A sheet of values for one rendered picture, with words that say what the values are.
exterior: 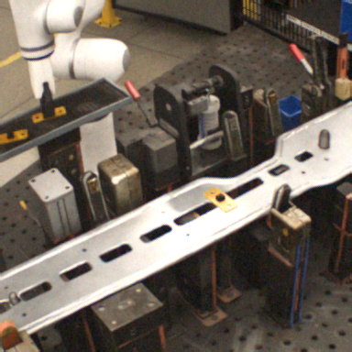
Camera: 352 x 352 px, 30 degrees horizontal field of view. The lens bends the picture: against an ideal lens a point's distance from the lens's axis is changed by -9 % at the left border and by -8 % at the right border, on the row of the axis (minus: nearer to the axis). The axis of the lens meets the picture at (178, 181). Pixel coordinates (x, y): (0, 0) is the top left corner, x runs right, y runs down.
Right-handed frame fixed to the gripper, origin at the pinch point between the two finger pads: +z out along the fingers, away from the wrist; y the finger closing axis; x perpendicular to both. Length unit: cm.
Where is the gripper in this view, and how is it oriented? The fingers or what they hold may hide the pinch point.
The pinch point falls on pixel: (47, 106)
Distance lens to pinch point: 164.8
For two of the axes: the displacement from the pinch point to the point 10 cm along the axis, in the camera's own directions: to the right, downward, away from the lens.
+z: 0.6, 7.8, 6.2
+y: 3.4, 5.7, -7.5
